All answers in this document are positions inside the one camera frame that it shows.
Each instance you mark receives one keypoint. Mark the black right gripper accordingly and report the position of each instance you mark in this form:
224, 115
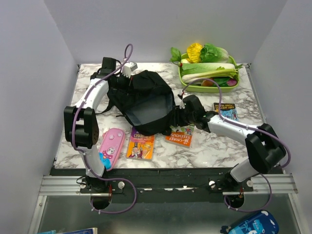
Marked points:
177, 120

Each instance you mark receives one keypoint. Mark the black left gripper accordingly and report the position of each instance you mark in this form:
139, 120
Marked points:
128, 83

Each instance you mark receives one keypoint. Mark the orange treehouse book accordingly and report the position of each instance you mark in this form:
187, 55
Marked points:
181, 136

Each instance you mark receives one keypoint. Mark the dark blue treehouse book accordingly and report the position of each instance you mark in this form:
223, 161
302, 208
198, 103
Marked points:
228, 110

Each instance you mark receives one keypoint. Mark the black student backpack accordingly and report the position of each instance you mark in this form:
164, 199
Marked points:
148, 107

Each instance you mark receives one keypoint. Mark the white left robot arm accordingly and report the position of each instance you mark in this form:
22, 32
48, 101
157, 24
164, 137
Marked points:
80, 120

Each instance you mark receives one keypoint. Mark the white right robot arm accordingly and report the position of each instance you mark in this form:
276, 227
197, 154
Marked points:
264, 148

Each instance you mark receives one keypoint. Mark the green plastic vegetable tray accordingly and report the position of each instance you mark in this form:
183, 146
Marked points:
186, 68

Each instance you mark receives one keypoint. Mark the white-stemmed cabbage stalk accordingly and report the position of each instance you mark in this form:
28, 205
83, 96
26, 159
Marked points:
217, 73

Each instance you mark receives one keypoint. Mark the purple vegetable toy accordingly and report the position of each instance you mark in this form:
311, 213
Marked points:
232, 82

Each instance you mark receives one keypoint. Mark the pink cartoon pencil case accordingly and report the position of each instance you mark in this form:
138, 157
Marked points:
110, 147

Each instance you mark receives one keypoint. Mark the green leafy sprig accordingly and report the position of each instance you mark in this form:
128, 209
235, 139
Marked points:
175, 56

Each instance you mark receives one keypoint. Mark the green lettuce leaf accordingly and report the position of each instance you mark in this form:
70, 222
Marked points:
210, 53

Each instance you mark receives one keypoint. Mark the Roald Dahl Charlie book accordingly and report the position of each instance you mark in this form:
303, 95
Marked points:
140, 146

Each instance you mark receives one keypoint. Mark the yellow fabric flower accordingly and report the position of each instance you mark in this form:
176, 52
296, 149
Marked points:
194, 52

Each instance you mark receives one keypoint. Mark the blue shark pencil case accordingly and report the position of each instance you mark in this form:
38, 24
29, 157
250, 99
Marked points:
261, 222

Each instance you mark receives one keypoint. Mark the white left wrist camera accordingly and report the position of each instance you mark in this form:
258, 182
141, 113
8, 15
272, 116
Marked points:
128, 68

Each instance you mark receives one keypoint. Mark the aluminium mounting rail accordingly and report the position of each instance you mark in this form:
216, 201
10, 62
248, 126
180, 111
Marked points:
67, 185

